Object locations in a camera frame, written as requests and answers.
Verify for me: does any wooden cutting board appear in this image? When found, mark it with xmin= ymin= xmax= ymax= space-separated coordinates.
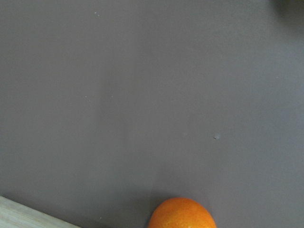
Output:
xmin=0 ymin=196 xmax=78 ymax=228

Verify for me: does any orange fruit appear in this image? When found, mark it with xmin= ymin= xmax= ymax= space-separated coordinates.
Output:
xmin=148 ymin=197 xmax=217 ymax=228

